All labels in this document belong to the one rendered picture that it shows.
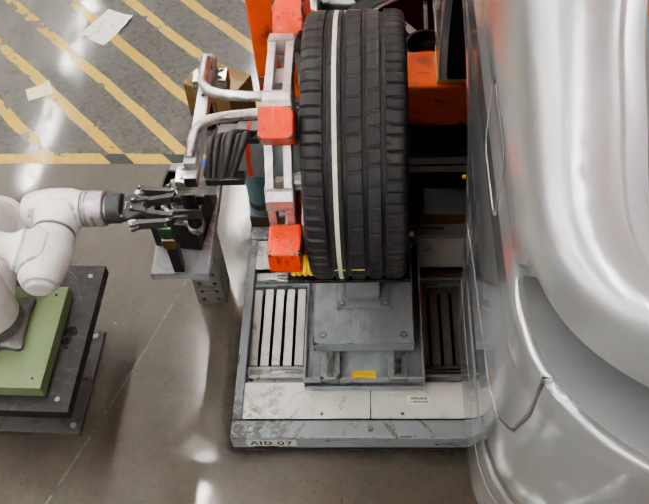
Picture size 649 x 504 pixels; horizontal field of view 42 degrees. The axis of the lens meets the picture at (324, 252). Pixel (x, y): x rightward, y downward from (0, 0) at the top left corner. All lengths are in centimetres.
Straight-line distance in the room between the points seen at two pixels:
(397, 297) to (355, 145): 89
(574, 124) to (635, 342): 27
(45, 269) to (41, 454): 92
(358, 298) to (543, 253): 161
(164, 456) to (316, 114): 128
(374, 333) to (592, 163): 159
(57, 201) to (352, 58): 78
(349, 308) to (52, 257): 96
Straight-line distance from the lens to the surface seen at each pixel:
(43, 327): 260
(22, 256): 205
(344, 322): 257
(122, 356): 289
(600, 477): 120
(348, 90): 184
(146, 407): 278
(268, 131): 180
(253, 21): 241
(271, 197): 190
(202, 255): 248
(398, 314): 258
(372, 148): 182
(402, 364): 256
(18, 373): 255
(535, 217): 104
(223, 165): 193
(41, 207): 214
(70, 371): 256
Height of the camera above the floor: 240
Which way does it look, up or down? 53 degrees down
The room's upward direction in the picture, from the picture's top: 6 degrees counter-clockwise
